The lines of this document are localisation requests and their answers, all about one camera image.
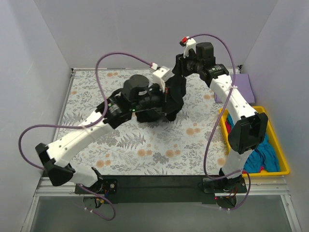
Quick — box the black t-shirt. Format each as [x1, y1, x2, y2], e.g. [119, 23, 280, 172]
[136, 75, 186, 123]

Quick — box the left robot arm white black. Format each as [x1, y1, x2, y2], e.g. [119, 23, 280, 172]
[35, 74, 170, 193]

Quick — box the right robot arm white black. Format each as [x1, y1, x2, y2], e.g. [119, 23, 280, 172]
[173, 37, 268, 192]

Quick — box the floral patterned table mat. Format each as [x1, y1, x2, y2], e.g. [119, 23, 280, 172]
[57, 70, 228, 175]

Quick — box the folded purple t-shirt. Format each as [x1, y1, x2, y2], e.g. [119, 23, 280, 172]
[211, 74, 255, 104]

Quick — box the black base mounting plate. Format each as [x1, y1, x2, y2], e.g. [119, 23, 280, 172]
[74, 175, 248, 205]

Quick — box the yellow plastic bin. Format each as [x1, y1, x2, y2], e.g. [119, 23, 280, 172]
[220, 109, 290, 177]

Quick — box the teal t-shirt in bin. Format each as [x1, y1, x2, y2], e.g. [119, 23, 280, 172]
[226, 113, 281, 174]

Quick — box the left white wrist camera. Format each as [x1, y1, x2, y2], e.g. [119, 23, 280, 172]
[150, 62, 171, 93]

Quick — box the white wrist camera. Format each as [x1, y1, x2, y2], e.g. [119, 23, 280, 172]
[179, 36, 196, 58]
[150, 62, 171, 93]

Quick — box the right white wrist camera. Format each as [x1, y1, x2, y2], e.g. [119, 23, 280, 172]
[179, 36, 196, 58]

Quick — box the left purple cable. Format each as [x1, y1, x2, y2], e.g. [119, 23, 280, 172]
[19, 51, 155, 221]

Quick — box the purple cable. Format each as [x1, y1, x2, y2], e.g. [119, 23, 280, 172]
[189, 33, 252, 211]
[19, 51, 155, 221]

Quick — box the aluminium frame rail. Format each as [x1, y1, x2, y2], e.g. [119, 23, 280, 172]
[34, 176, 290, 197]

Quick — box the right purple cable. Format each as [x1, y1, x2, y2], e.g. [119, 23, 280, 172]
[189, 33, 252, 211]

